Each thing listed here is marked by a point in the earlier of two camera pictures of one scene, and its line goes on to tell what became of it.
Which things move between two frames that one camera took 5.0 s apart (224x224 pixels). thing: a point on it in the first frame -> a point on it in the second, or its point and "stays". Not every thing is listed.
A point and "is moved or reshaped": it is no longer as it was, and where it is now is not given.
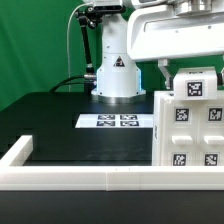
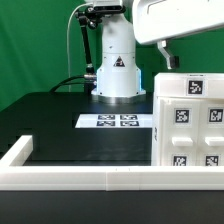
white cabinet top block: x=195 y=84 is moved or reshaped
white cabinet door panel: x=210 y=132 stays
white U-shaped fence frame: x=103 y=178 stays
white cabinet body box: x=187 y=132 stays
